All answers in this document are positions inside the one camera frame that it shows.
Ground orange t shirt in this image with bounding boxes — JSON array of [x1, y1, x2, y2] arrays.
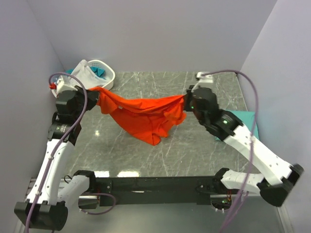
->
[[90, 87, 187, 146]]

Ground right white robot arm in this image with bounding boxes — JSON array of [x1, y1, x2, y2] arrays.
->
[[184, 72, 304, 207]]

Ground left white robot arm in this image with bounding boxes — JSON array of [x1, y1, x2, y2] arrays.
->
[[14, 72, 99, 233]]

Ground white t shirt in basket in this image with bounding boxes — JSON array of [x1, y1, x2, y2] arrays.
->
[[71, 60, 109, 89]]

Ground teal t shirt in basket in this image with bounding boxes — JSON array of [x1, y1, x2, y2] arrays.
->
[[65, 67, 105, 79]]

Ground white plastic laundry basket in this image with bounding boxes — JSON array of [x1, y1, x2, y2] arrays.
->
[[50, 60, 116, 97]]

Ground folded teal t shirt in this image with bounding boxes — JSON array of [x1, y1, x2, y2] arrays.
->
[[214, 110, 259, 140]]

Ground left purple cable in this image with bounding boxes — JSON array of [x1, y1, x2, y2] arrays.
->
[[24, 72, 117, 230]]

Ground aluminium frame rail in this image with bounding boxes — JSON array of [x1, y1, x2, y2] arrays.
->
[[25, 149, 284, 200]]

